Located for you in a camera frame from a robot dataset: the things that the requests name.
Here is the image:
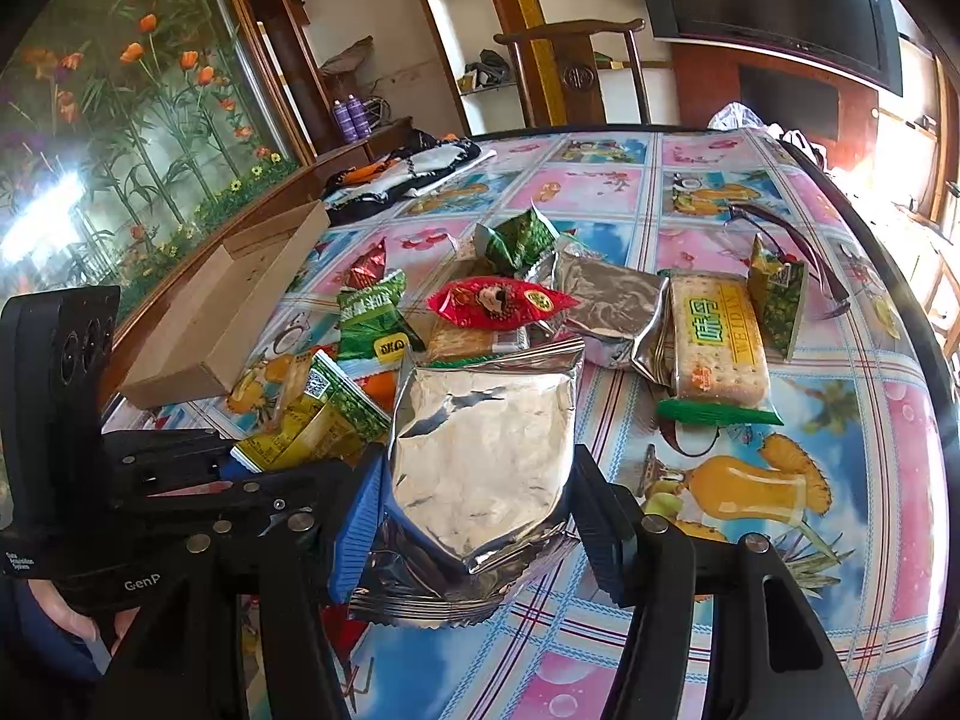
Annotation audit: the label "person's left hand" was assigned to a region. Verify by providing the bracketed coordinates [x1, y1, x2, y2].
[28, 578, 139, 667]

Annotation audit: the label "wooden chair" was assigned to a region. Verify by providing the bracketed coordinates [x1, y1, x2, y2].
[493, 18, 651, 128]

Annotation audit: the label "brown cardboard box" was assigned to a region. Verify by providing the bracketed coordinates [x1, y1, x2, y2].
[121, 202, 329, 410]

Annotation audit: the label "green pea snack packet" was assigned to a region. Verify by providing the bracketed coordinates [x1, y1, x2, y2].
[337, 270, 425, 377]

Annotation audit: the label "green foil packet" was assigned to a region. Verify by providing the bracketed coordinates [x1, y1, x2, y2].
[473, 205, 560, 277]

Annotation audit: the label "wooden side cabinet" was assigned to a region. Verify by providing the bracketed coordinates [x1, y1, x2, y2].
[314, 117, 413, 167]

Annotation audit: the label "small cracker pack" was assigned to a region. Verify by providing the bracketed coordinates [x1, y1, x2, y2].
[425, 322, 529, 362]

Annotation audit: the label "black white orange cloth bag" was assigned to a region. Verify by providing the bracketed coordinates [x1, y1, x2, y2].
[322, 130, 496, 227]

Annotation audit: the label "dark red foil packet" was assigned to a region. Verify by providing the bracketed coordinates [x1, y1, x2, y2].
[342, 239, 386, 289]

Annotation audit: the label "large silver foil snack bag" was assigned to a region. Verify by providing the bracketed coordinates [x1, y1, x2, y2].
[348, 338, 584, 629]

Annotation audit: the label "silver foil pouch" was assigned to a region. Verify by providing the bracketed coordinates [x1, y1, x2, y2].
[547, 250, 670, 387]

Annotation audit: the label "purple framed eyeglasses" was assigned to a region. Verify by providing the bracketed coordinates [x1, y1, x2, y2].
[727, 203, 851, 319]

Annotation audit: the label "colourful fruit print tablecloth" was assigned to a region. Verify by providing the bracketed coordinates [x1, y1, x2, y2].
[107, 127, 955, 718]

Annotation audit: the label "purple spray can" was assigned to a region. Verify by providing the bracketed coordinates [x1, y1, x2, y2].
[347, 94, 371, 138]
[332, 101, 359, 143]

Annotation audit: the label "red candy packet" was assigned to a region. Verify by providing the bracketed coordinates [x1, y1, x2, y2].
[427, 277, 579, 332]

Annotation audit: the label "cracker pack yellow label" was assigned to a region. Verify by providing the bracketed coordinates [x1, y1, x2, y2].
[656, 270, 782, 427]

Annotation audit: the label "white plastic bag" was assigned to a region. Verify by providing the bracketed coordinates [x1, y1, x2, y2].
[708, 101, 782, 137]

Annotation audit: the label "black items on shelf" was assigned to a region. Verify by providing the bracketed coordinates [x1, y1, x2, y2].
[457, 49, 512, 94]

